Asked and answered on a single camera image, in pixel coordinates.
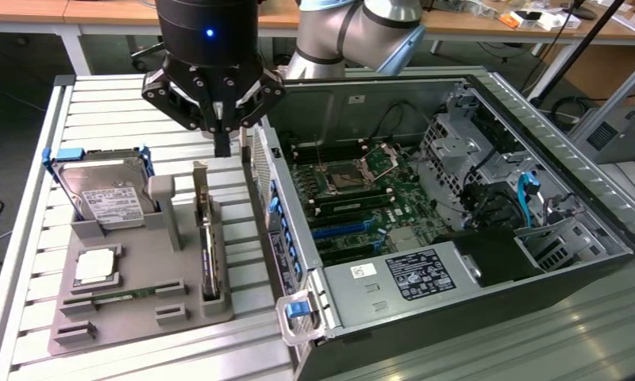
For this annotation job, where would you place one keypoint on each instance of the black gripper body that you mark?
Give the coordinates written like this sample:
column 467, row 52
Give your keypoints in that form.
column 210, row 51

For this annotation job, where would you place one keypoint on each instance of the green graphics card black fan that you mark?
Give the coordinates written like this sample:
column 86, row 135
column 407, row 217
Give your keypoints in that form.
column 208, row 254

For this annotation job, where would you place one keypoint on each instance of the black office chair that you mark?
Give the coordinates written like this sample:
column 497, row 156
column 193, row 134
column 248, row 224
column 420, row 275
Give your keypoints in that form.
column 145, row 51

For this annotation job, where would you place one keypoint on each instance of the CPU socket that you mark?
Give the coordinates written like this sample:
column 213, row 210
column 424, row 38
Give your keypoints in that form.
column 344, row 180

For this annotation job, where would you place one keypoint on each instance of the metal socket cover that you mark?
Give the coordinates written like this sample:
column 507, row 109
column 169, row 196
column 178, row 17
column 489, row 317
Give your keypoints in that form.
column 383, row 158

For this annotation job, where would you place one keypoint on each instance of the dark RAM stick white label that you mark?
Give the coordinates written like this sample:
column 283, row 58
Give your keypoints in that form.
column 349, row 204

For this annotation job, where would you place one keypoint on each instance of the blue expansion slot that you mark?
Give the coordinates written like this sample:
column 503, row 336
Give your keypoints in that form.
column 344, row 229

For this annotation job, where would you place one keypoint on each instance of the grey parts rack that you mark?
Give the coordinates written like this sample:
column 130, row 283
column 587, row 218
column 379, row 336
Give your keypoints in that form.
column 137, row 254

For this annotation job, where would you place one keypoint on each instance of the green motherboard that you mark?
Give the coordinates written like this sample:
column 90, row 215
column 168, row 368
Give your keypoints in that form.
column 423, row 222

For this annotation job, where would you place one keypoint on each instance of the silver chipset heatsink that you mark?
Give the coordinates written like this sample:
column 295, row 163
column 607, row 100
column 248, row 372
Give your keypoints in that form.
column 403, row 239

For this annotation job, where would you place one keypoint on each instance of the silver CPU chip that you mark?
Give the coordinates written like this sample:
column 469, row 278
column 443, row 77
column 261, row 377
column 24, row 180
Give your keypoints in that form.
column 94, row 266

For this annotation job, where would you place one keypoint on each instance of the green RAM stick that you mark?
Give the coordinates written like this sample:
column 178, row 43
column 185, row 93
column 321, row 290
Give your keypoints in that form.
column 121, row 296

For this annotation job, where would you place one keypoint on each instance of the grey power supply unit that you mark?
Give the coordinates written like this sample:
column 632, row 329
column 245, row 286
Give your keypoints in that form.
column 349, row 301

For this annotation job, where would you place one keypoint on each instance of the white desk device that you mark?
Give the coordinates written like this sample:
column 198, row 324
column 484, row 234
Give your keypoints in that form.
column 544, row 20

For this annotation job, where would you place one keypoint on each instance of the black tripod pole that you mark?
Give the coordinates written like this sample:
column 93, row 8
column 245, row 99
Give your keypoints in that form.
column 575, row 51

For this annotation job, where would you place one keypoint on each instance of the black round desk item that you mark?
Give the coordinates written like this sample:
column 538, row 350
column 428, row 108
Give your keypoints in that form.
column 584, row 12

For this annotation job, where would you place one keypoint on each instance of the grey computer tower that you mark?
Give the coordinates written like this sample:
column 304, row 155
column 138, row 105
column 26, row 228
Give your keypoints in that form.
column 630, row 139

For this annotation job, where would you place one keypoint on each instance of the black open PC case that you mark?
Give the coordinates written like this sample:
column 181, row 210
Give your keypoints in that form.
column 455, row 329

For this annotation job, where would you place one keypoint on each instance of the wooden desk white frame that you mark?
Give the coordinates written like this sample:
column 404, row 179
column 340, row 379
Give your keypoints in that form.
column 110, row 18
column 608, row 37

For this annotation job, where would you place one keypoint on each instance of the hard disk with blue bracket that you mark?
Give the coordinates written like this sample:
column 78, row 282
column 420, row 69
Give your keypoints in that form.
column 110, row 190

